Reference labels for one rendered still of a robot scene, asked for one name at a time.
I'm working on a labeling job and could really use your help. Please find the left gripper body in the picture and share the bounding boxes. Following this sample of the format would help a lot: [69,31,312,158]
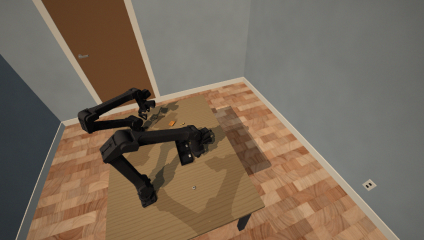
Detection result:
[138,102,149,116]

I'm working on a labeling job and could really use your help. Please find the black rack of three bins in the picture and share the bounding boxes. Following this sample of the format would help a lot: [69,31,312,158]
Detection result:
[175,140,193,166]

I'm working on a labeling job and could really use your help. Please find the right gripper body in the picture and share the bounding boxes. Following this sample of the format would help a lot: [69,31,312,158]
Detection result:
[189,143,205,157]

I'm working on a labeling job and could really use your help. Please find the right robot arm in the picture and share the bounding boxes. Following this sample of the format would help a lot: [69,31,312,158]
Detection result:
[99,125,212,208]

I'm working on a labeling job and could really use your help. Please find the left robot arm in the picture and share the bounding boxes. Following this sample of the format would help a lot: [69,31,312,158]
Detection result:
[77,87,156,134]

